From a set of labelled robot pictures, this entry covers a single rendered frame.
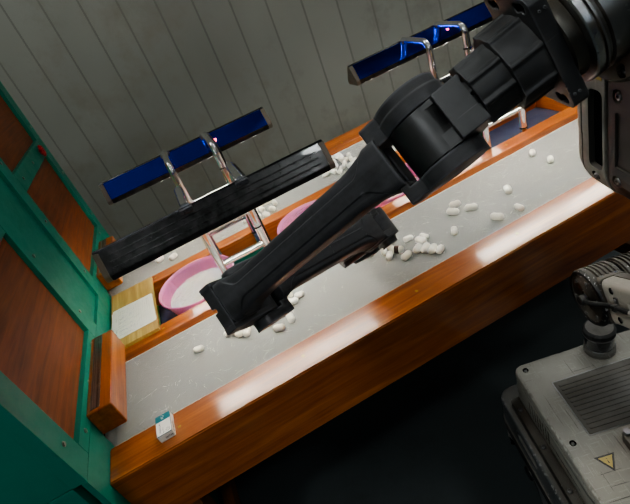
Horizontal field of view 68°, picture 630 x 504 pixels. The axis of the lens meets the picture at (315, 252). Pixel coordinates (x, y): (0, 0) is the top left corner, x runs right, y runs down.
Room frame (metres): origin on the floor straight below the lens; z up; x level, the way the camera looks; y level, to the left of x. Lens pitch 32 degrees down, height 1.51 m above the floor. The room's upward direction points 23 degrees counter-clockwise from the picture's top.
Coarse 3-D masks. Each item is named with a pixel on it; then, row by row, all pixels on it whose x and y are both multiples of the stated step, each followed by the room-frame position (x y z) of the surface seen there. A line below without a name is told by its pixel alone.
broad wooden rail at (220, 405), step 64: (576, 192) 0.98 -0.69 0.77; (512, 256) 0.86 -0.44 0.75; (576, 256) 0.89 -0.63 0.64; (384, 320) 0.81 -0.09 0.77; (448, 320) 0.82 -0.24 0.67; (256, 384) 0.78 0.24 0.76; (320, 384) 0.76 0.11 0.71; (384, 384) 0.79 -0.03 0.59; (128, 448) 0.75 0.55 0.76; (192, 448) 0.71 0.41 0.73; (256, 448) 0.73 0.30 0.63
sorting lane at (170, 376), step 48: (576, 144) 1.23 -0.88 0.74; (480, 192) 1.19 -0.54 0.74; (528, 192) 1.10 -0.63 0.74; (432, 240) 1.06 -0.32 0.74; (336, 288) 1.03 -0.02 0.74; (384, 288) 0.95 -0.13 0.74; (192, 336) 1.09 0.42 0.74; (288, 336) 0.92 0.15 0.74; (144, 384) 0.97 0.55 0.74; (192, 384) 0.90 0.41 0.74
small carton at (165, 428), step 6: (162, 414) 0.79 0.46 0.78; (168, 414) 0.78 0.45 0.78; (156, 420) 0.78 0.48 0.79; (162, 420) 0.77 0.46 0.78; (168, 420) 0.76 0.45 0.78; (156, 426) 0.76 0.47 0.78; (162, 426) 0.75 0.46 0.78; (168, 426) 0.75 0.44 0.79; (174, 426) 0.76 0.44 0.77; (156, 432) 0.74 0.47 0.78; (162, 432) 0.74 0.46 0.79; (168, 432) 0.73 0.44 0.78; (174, 432) 0.74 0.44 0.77; (162, 438) 0.73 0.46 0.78; (168, 438) 0.73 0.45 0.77
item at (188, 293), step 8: (200, 272) 1.44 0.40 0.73; (208, 272) 1.42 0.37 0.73; (216, 272) 1.40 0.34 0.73; (192, 280) 1.40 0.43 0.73; (200, 280) 1.39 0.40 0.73; (208, 280) 1.37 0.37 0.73; (184, 288) 1.38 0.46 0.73; (192, 288) 1.36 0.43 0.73; (200, 288) 1.32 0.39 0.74; (176, 296) 1.36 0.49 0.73; (184, 296) 1.33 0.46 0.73; (192, 296) 1.30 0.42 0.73; (200, 296) 1.28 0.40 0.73; (176, 304) 1.30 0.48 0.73; (184, 304) 1.28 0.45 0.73
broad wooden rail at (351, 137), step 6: (360, 126) 2.07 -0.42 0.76; (348, 132) 2.06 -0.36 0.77; (354, 132) 2.03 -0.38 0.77; (336, 138) 2.05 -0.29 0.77; (342, 138) 2.02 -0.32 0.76; (348, 138) 1.99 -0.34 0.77; (354, 138) 1.96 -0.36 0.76; (360, 138) 1.97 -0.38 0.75; (330, 144) 2.01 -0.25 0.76; (336, 144) 1.98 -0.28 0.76; (342, 144) 1.95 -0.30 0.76; (348, 144) 1.95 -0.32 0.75; (330, 150) 1.94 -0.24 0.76; (336, 150) 1.94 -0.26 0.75
